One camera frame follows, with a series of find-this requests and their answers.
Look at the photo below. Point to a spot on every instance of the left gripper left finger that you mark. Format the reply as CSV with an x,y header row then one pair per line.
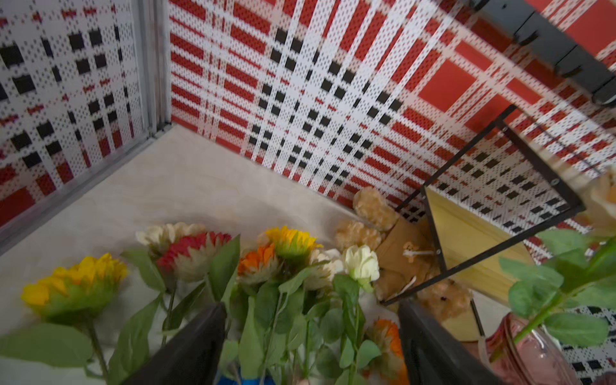
x,y
192,355

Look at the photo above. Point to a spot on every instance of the blue tulip bunch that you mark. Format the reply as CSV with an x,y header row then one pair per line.
x,y
228,381

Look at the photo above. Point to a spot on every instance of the wooden two-tier shelf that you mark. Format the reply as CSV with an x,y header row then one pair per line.
x,y
494,194

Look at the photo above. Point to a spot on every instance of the black hook rail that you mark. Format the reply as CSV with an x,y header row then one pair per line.
x,y
529,28

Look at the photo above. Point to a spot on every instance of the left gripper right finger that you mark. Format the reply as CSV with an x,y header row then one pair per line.
x,y
434,356

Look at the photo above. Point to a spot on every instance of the pink glass vase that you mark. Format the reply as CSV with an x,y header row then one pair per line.
x,y
536,359

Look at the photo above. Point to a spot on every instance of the brown plush teddy bear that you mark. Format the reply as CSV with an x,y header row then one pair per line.
x,y
406,255

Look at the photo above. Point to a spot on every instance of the white rose flower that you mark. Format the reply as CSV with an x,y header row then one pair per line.
x,y
361,269

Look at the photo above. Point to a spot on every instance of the red gerbera flower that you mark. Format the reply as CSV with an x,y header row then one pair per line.
x,y
198,267

